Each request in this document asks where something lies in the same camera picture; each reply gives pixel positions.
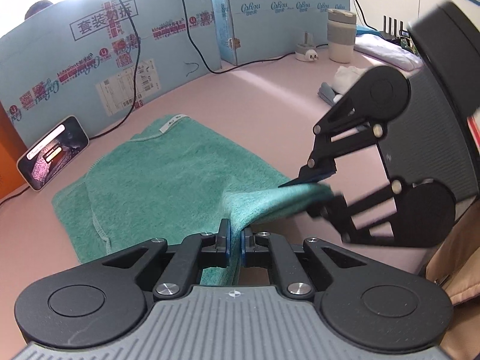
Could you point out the blue sweater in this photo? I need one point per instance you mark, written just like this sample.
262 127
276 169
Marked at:
328 93

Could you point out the green package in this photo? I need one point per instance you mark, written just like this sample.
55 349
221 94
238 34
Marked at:
407 44

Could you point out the plain light blue cardboard box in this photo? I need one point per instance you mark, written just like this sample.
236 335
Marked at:
281 26

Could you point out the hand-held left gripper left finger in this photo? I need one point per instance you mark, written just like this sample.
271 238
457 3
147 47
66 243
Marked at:
225 245

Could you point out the green terry towel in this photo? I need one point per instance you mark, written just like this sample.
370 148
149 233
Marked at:
168 176

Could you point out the white soft package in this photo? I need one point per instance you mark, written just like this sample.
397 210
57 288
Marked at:
390 54

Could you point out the white smartphone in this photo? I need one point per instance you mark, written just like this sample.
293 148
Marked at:
52 153

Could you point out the orange cardboard box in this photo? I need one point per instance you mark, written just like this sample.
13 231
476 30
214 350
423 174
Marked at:
7 157

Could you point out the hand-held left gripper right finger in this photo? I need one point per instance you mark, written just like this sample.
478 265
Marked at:
243 249

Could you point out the black router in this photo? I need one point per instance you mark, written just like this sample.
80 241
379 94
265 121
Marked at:
393 30

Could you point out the white plug adapter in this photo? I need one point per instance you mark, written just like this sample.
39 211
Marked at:
306 52

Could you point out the labelled light blue cardboard box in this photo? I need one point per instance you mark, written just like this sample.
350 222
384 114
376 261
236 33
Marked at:
75 63

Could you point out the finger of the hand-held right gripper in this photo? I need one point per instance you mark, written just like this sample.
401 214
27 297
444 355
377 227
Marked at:
318 165
337 210

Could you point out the white polo shirt black collar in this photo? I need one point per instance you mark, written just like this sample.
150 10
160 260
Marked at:
348 78

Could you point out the white tumbler grey sleeve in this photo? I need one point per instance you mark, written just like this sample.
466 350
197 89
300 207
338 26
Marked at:
341 37

